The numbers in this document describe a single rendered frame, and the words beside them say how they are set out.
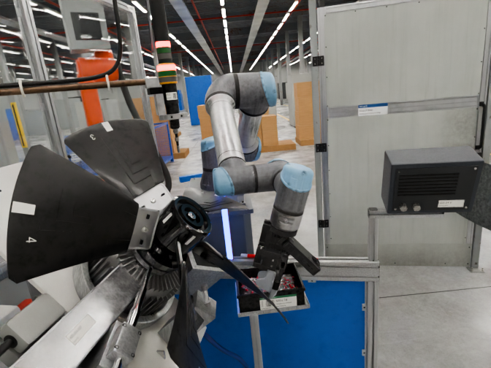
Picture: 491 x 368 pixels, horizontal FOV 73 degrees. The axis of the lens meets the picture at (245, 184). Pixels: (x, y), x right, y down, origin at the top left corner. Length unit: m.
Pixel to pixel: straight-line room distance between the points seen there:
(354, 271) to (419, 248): 1.72
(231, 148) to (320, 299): 0.75
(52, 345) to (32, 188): 0.25
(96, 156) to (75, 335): 0.42
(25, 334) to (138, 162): 0.43
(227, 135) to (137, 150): 0.24
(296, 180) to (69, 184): 0.46
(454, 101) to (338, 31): 0.93
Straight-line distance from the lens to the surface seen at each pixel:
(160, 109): 0.83
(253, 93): 1.11
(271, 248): 0.84
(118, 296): 0.76
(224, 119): 0.98
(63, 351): 0.67
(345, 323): 1.46
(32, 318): 0.71
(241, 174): 0.83
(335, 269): 1.30
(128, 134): 0.94
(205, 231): 0.77
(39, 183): 0.64
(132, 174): 0.87
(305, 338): 1.51
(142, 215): 0.75
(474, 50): 2.79
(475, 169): 1.21
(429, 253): 3.03
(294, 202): 0.77
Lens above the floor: 1.49
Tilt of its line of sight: 15 degrees down
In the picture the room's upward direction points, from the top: 6 degrees counter-clockwise
